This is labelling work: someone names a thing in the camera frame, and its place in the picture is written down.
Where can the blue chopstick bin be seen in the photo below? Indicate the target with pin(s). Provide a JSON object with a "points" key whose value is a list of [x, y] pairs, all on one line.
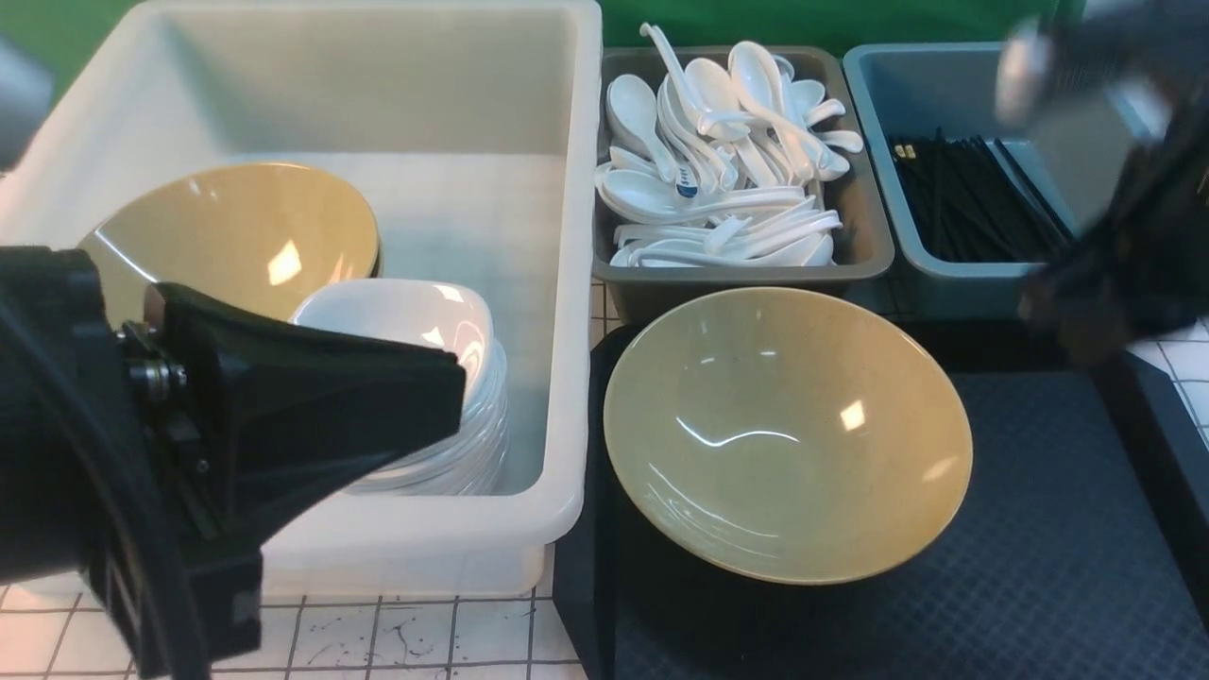
{"points": [[1073, 156]]}

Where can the tan noodle bowl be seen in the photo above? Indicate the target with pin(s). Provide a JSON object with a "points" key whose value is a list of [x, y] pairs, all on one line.
{"points": [[787, 436]]}

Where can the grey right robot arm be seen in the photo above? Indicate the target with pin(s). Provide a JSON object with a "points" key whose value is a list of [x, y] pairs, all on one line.
{"points": [[1139, 269]]}

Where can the pile of black chopsticks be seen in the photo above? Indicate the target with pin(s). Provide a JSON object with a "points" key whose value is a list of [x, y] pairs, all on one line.
{"points": [[973, 201]]}

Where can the large white plastic tub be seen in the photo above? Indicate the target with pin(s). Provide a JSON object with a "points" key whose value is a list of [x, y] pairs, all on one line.
{"points": [[470, 127]]}

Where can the top tan bowl in tub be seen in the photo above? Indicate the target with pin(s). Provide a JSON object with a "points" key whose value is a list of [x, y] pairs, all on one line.
{"points": [[261, 236]]}

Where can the black serving tray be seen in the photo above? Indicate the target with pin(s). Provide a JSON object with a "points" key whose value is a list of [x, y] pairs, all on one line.
{"points": [[1079, 553]]}

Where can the stack of white square dishes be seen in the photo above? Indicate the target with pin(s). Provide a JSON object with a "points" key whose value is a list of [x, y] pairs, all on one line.
{"points": [[437, 315]]}

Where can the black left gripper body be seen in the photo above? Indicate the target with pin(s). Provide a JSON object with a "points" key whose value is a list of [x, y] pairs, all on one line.
{"points": [[79, 492]]}

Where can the grey spoon bin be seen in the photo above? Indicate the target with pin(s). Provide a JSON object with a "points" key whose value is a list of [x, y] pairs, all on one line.
{"points": [[864, 250]]}

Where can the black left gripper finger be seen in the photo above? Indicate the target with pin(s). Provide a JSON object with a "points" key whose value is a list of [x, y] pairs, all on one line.
{"points": [[267, 419]]}

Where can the pile of white spoons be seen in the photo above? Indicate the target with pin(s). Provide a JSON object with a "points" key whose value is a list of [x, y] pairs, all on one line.
{"points": [[723, 163]]}

